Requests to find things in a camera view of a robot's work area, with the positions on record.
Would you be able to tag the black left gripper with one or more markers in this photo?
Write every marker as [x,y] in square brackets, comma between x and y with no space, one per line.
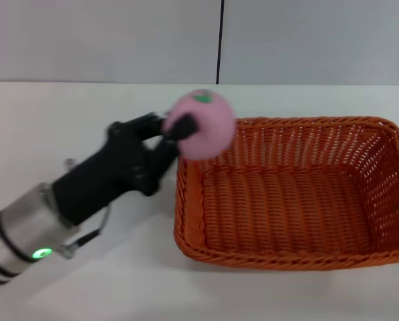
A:
[102,180]

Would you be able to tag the pink peach toy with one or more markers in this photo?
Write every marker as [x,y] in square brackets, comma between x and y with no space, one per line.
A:
[212,130]

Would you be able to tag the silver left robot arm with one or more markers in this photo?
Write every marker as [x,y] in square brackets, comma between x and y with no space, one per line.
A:
[22,230]

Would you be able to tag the orange woven plastic basket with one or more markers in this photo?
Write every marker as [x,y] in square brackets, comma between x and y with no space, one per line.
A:
[286,207]

